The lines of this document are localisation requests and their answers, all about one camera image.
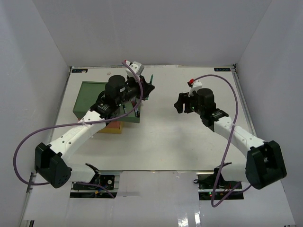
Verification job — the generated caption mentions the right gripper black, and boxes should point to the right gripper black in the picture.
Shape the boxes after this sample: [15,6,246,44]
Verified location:
[174,92,204,116]

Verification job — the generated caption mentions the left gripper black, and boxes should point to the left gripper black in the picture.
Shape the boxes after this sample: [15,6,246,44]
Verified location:
[117,75,155,107]

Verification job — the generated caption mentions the green pen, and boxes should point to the green pen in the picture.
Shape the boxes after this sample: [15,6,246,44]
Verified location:
[145,74,154,100]

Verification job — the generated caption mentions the green drawer cabinet box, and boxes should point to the green drawer cabinet box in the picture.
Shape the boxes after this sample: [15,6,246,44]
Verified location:
[73,81,123,134]

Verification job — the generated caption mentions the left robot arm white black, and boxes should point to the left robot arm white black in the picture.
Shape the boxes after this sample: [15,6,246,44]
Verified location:
[35,75,155,189]

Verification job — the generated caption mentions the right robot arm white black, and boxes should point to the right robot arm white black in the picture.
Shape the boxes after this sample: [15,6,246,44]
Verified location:
[174,88,287,190]

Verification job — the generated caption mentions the right black corner label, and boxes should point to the right black corner label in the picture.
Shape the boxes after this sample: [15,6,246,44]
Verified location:
[214,68,231,72]

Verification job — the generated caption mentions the black corner label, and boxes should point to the black corner label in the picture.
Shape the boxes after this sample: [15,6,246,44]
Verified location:
[71,69,88,73]
[214,68,231,72]

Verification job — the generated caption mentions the left black corner label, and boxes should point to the left black corner label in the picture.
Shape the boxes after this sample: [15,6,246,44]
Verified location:
[71,69,88,73]

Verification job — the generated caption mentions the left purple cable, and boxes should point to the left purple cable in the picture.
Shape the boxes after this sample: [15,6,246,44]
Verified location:
[13,60,144,199]

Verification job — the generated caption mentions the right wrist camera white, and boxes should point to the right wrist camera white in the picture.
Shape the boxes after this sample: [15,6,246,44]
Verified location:
[187,79,203,97]

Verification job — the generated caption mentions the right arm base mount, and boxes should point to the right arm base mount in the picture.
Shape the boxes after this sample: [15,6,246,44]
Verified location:
[193,173,237,201]

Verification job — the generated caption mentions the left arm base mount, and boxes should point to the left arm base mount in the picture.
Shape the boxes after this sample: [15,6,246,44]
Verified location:
[70,175,120,199]

